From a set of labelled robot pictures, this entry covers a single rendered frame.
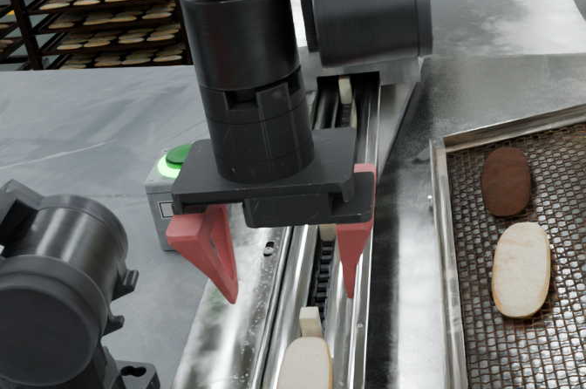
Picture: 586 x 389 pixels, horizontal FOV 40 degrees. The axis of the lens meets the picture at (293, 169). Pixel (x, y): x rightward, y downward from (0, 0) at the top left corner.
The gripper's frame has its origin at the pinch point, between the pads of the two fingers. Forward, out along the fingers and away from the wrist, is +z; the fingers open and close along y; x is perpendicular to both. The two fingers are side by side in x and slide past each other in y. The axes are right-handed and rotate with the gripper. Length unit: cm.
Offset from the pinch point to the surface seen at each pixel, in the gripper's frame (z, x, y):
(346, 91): 7.6, 46.1, -0.1
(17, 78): 11, 70, -54
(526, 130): 2.7, 23.5, 17.3
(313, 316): 6.1, 4.3, 0.2
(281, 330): 8.1, 5.2, -2.6
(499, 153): 2.6, 19.4, 14.7
